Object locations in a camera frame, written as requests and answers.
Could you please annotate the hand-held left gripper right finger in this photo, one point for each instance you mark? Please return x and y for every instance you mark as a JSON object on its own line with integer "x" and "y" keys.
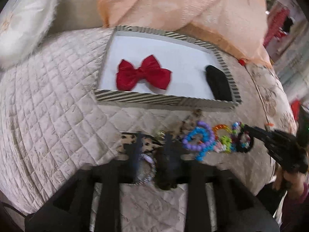
{"x": 169, "y": 154}

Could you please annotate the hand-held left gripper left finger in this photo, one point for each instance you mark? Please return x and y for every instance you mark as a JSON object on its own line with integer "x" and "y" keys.
{"x": 136, "y": 154}

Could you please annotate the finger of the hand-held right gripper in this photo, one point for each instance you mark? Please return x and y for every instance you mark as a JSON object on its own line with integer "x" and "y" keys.
{"x": 259, "y": 133}

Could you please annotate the leopard print hair bow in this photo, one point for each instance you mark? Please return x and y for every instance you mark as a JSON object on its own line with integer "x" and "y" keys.
{"x": 129, "y": 143}

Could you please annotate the brown scrunchie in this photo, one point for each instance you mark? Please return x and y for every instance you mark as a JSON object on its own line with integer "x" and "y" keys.
{"x": 169, "y": 171}

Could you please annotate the striped cardboard box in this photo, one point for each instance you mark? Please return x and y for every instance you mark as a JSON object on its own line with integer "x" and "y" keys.
{"x": 169, "y": 50}

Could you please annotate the person's right hand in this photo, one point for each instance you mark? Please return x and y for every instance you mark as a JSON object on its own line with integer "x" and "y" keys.
{"x": 291, "y": 182}

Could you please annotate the floral beige pillow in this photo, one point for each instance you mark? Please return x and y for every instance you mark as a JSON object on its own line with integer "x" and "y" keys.
{"x": 270, "y": 91}

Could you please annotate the black hair bow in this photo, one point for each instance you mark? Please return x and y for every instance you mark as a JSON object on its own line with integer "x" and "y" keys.
{"x": 217, "y": 82}

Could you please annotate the small red item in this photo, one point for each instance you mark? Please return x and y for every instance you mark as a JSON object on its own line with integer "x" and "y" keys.
{"x": 242, "y": 61}

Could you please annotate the red velvet hair bow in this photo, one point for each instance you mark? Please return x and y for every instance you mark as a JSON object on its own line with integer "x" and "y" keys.
{"x": 142, "y": 73}

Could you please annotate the red polka-dot garment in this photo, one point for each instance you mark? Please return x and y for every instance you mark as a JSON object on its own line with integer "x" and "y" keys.
{"x": 276, "y": 26}

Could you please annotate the peach fringed blanket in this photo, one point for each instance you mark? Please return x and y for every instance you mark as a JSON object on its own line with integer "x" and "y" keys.
{"x": 181, "y": 7}

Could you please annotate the beige padded headboard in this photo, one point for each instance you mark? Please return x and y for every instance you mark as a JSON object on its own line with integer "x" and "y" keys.
{"x": 74, "y": 4}

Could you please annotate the white round fringed pillow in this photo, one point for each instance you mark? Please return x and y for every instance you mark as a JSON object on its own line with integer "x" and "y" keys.
{"x": 26, "y": 24}

